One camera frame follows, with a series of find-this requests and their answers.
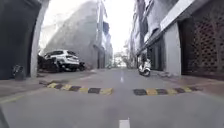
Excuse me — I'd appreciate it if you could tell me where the white scooter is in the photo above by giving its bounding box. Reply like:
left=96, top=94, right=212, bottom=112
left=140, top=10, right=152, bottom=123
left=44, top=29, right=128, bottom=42
left=137, top=53, right=152, bottom=78

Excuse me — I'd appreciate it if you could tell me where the yellow black speed bump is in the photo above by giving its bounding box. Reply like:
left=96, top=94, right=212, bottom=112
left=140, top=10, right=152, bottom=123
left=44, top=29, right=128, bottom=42
left=132, top=86, right=200, bottom=97
left=46, top=81, right=115, bottom=96

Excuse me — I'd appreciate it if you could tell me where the grey asphalt road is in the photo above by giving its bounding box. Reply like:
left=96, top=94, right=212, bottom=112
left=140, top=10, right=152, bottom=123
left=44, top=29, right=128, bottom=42
left=0, top=68, right=224, bottom=128

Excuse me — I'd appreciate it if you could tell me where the tall grey building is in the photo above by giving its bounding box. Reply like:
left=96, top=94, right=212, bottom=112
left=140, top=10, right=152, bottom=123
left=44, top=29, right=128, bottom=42
left=39, top=0, right=114, bottom=71

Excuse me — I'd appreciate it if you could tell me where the white car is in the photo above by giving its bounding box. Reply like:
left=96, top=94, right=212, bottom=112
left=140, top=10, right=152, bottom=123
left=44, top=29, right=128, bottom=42
left=44, top=49, right=81, bottom=73

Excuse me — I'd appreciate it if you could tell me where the white dashed centre line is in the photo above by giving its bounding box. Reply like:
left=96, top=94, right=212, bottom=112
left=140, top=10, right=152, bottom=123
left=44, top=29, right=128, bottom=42
left=118, top=76, right=132, bottom=128

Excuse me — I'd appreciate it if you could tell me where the row of buildings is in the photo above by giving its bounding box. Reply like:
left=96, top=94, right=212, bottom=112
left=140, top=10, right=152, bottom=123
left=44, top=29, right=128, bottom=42
left=124, top=0, right=224, bottom=81

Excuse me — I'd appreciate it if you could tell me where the dark building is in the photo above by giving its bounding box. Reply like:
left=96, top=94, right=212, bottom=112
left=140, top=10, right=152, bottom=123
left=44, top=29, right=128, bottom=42
left=0, top=0, right=51, bottom=81

